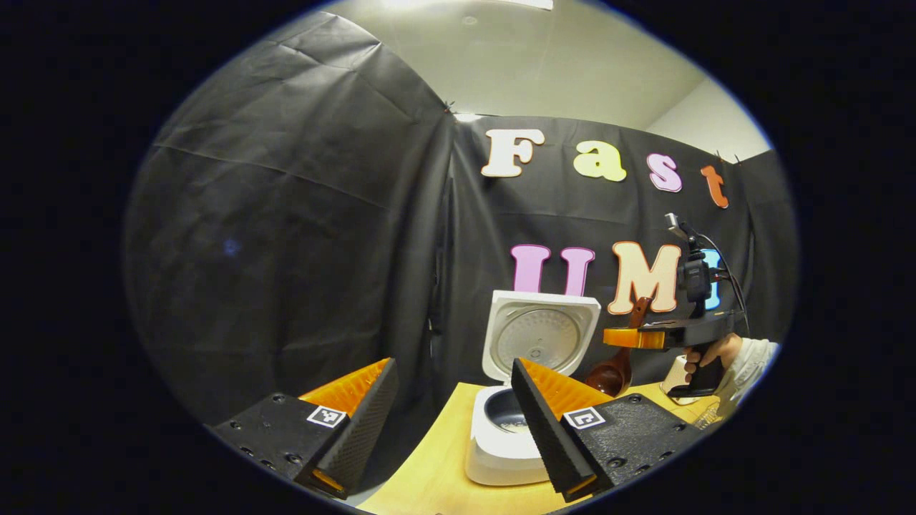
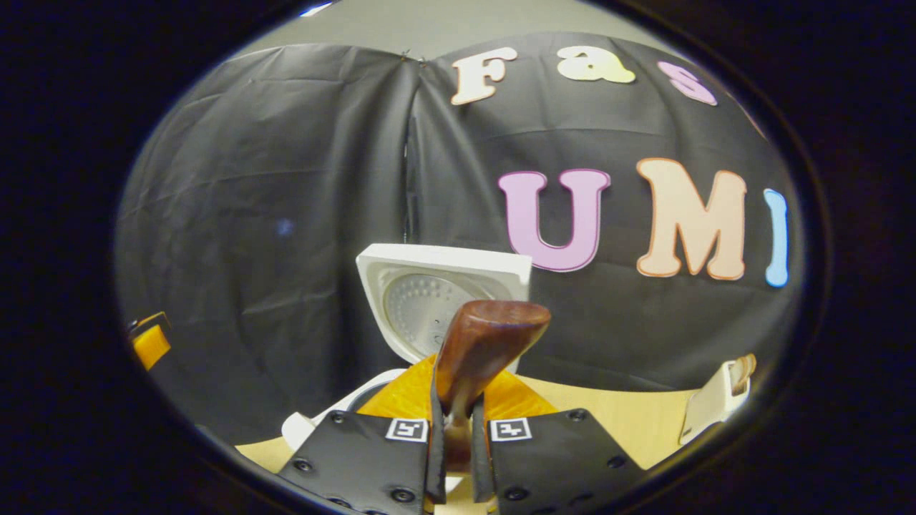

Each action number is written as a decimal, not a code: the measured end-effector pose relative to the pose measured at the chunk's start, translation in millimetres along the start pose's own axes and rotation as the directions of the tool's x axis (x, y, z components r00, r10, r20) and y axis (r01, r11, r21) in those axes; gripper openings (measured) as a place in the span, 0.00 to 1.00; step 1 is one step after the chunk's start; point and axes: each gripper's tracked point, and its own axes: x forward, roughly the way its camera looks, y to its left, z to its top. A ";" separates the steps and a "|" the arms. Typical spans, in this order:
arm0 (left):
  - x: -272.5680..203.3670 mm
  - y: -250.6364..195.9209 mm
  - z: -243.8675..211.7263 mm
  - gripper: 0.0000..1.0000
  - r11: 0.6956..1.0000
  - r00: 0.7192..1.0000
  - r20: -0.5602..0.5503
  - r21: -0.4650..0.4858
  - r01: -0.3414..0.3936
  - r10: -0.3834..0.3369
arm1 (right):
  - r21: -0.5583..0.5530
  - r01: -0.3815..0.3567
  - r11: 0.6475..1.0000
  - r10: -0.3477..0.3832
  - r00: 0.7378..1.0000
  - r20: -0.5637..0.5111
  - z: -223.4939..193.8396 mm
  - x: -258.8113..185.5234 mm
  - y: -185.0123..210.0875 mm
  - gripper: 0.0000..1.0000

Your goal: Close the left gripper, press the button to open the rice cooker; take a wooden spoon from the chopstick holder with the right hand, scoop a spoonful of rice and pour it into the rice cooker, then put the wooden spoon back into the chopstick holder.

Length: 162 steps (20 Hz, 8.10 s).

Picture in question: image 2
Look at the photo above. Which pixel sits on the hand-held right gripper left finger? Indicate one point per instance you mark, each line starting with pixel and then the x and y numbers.
pixel 436 443

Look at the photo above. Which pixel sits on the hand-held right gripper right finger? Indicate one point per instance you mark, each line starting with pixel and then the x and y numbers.
pixel 481 450

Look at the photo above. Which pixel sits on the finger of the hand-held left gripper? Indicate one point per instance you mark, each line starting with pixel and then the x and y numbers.
pixel 152 343

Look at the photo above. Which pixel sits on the brown wooden spoon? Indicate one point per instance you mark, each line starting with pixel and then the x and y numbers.
pixel 486 343

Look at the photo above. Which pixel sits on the white rice cooker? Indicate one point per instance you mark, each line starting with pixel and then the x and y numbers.
pixel 422 300

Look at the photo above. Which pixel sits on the black backdrop cloth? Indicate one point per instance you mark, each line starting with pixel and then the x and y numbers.
pixel 250 214

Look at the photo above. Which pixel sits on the white toaster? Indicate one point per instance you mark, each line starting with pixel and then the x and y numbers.
pixel 708 411

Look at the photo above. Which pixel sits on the brown bread slice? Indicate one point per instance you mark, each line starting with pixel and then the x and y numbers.
pixel 744 372

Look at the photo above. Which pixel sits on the ceiling light panel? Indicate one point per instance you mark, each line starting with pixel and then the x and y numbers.
pixel 316 8

